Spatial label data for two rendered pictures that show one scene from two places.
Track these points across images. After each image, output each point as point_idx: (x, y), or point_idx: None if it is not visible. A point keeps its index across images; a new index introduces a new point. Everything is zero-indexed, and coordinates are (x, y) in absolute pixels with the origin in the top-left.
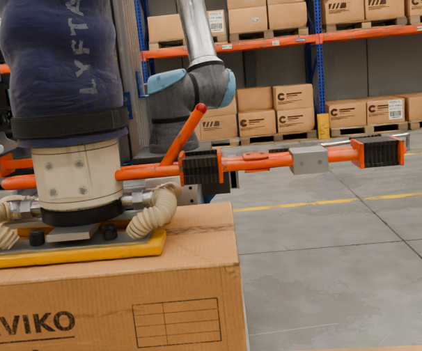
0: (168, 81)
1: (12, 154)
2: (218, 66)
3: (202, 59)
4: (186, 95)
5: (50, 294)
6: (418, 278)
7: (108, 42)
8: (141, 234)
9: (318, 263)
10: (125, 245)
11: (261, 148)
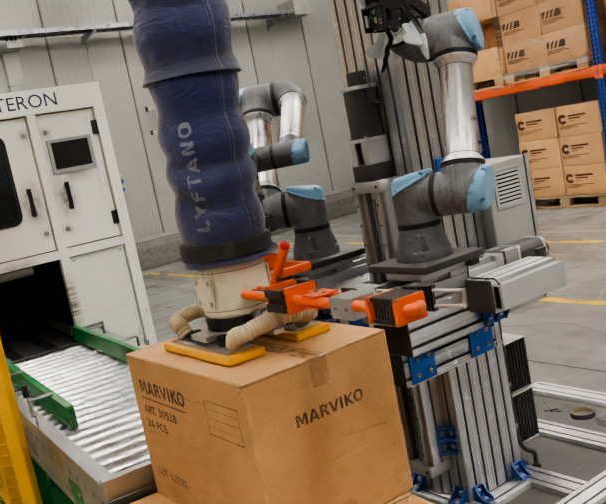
0: (399, 187)
1: (304, 248)
2: (462, 165)
3: (447, 157)
4: (420, 200)
5: (172, 377)
6: None
7: (224, 188)
8: (229, 347)
9: None
10: (219, 353)
11: None
